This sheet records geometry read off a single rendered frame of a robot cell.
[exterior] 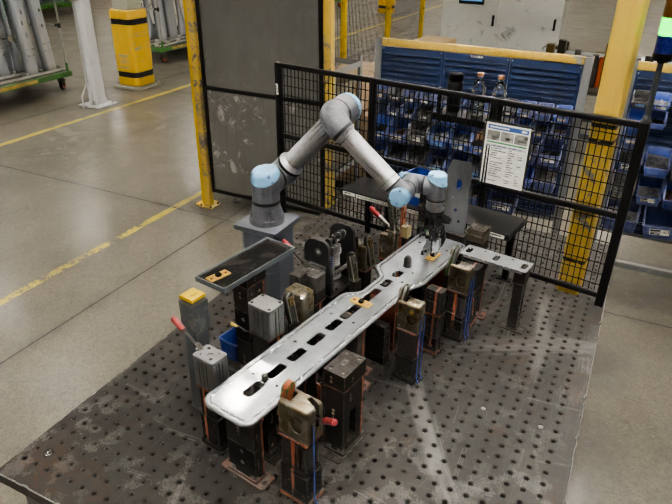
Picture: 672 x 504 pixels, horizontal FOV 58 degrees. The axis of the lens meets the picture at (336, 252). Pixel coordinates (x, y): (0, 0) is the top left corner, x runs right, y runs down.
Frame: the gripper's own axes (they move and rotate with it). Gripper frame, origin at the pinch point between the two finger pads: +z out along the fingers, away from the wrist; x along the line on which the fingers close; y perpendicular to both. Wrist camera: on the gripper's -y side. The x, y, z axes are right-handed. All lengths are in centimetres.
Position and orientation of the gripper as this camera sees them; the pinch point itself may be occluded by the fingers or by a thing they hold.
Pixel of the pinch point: (433, 251)
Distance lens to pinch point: 256.0
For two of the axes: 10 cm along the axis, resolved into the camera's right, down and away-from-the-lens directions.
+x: 8.2, 2.8, -5.0
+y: -5.8, 3.9, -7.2
